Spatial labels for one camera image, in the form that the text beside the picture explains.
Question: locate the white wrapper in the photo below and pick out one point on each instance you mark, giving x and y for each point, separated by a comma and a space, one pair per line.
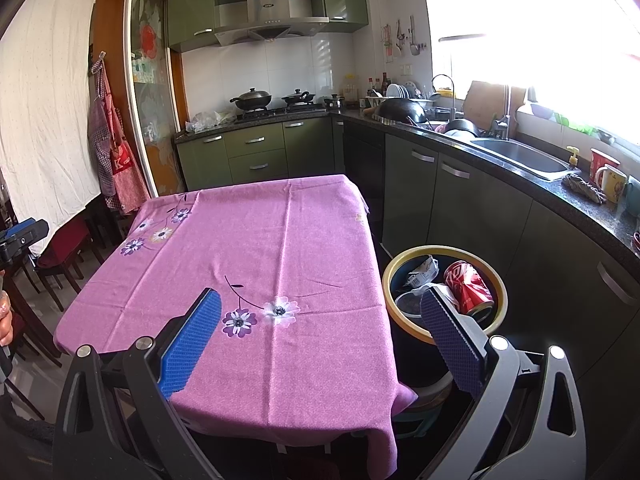
422, 272

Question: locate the clear plastic bag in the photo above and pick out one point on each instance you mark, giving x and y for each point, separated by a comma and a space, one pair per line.
205, 121

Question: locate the green upper cabinets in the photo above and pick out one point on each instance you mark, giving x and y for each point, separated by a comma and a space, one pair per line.
192, 5

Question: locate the dark wooden chair red cushion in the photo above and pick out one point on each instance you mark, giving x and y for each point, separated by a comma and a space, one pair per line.
65, 245

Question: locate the row of condiment bottles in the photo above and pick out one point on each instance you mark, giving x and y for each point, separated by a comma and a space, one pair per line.
378, 85

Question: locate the purple checked apron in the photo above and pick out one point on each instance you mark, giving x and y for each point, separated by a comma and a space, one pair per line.
100, 135

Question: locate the yellow white mug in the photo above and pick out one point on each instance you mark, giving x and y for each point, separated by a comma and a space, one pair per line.
612, 185

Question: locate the black built-in appliance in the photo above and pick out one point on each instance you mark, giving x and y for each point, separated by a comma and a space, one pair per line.
362, 170

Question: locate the frosted glass sliding door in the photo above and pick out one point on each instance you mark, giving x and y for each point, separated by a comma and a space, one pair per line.
150, 85

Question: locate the red mug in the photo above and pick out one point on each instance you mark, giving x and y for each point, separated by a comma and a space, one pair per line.
600, 162

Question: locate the person's left hand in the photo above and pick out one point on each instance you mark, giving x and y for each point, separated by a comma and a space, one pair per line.
5, 310

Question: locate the soap pump bottle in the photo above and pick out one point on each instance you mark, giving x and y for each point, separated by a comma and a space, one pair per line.
573, 159

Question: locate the red soda can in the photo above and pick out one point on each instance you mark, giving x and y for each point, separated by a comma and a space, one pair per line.
467, 290

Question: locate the green base cabinets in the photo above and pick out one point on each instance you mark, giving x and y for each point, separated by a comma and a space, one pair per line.
255, 142

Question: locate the yellow rimmed trash bin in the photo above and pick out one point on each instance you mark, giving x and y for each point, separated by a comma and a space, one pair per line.
407, 355

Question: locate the red checked apron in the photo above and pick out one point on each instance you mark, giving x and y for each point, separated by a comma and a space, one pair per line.
125, 180

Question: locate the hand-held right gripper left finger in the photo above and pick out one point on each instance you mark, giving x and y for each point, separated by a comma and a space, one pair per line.
192, 345

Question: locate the large black wok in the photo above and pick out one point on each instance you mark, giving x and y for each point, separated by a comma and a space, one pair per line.
400, 110

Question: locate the gas stove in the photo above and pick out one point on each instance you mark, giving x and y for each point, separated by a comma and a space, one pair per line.
280, 112

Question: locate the black lidded wok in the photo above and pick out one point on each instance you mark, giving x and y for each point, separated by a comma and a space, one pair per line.
252, 100

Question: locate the black cooking pot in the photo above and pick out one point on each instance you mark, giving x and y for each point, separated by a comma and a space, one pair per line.
460, 127

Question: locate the white hanging sheet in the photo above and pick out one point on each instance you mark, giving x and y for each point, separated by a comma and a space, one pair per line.
45, 110

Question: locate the small black pot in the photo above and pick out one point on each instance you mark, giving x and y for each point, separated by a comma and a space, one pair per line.
334, 102

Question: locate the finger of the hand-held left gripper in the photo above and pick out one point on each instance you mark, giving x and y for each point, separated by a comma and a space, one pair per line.
22, 237

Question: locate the brown cutting board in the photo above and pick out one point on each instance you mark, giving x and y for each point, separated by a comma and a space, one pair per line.
487, 105

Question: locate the steel sink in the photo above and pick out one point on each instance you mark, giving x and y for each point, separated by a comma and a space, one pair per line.
525, 155

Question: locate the steel faucet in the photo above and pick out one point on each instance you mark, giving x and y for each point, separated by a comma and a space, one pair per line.
505, 125

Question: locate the brown dish cloth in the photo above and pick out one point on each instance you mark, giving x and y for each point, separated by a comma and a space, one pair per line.
585, 187

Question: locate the black lidded frying pan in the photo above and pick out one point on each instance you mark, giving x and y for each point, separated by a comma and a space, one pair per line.
299, 97

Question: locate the pink floral tablecloth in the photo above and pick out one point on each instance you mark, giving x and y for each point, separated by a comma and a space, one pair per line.
280, 240

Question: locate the dish rack with plates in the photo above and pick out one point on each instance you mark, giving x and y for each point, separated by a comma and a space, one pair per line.
400, 91

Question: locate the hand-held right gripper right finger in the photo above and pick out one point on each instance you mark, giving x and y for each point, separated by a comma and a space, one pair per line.
455, 350

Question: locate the steel range hood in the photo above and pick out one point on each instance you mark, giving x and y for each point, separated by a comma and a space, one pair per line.
270, 5

